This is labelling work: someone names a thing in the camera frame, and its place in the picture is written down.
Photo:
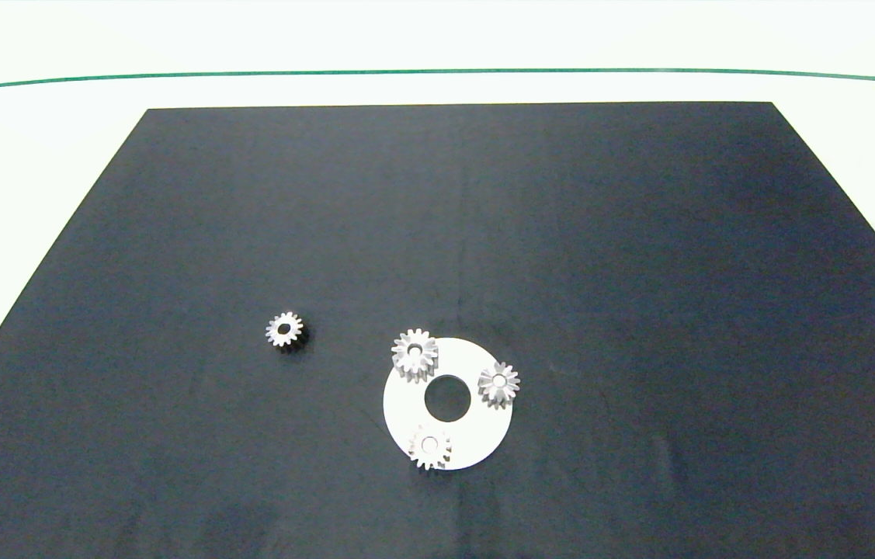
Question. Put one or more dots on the larger steel gear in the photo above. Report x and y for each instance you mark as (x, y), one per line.
(404, 354)

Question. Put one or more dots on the dark mat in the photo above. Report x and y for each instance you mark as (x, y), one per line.
(561, 233)

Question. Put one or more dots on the smaller steel gear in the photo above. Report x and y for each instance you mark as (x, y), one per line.
(489, 383)
(275, 331)
(419, 446)

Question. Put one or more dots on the round white plate with pins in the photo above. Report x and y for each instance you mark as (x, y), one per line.
(484, 427)

